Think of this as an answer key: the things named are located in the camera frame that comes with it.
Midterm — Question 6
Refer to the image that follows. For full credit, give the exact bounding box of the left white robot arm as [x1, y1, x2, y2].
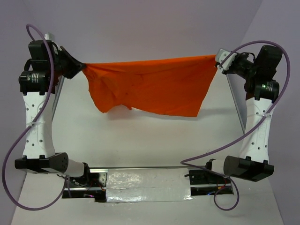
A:
[15, 40, 92, 187]

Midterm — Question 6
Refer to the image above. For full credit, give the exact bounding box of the silver foil tape panel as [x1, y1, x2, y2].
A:
[105, 168, 192, 203]

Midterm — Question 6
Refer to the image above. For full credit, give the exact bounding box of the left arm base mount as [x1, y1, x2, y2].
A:
[62, 168, 108, 203]

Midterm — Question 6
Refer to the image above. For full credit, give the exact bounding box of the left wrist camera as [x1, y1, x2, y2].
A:
[44, 32, 56, 46]

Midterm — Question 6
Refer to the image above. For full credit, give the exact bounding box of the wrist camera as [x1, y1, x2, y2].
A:
[215, 49, 238, 71]
[44, 32, 56, 46]

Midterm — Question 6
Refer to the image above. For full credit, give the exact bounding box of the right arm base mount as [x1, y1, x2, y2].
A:
[184, 169, 233, 196]

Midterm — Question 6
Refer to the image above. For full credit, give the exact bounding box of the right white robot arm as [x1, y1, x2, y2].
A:
[203, 45, 283, 183]

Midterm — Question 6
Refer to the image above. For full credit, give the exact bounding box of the orange t-shirt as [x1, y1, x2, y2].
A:
[82, 55, 217, 118]

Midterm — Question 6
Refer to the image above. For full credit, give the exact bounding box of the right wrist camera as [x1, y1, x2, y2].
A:
[215, 49, 238, 71]

